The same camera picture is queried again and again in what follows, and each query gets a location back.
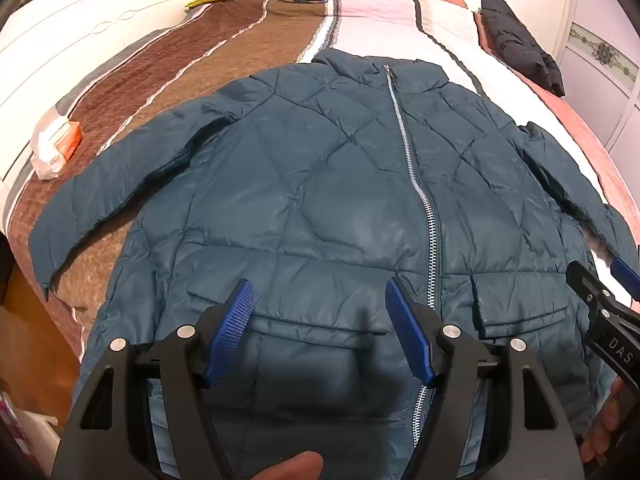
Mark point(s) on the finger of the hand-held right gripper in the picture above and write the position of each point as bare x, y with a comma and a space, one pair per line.
625, 277
585, 285

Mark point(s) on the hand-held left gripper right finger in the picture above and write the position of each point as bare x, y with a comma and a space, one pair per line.
407, 325

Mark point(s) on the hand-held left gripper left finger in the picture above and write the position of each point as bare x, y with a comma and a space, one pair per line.
235, 320

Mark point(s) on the teal quilted jacket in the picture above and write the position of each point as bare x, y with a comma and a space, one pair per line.
310, 185

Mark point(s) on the person's right hand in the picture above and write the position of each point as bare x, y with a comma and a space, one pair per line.
602, 425

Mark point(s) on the person's left hand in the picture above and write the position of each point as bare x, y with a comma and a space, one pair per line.
290, 467

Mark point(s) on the white floral wardrobe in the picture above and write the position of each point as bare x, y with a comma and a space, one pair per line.
600, 60

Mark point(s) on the black padded jacket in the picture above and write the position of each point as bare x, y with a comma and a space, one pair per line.
520, 45

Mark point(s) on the orange and white packet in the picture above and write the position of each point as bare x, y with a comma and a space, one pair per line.
55, 147

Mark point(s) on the striped brown pink blanket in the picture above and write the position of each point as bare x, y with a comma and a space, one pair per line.
210, 60

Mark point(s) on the white headboard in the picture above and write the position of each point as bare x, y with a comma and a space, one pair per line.
65, 45

